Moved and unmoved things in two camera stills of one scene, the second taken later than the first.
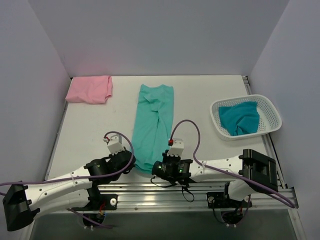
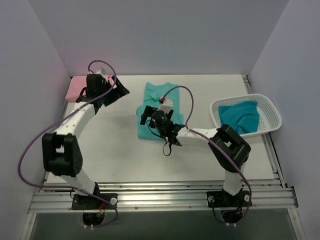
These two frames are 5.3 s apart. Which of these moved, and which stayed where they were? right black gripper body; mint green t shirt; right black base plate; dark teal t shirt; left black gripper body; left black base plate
Moved: left black gripper body; mint green t shirt; right black gripper body
Stayed: dark teal t shirt; right black base plate; left black base plate
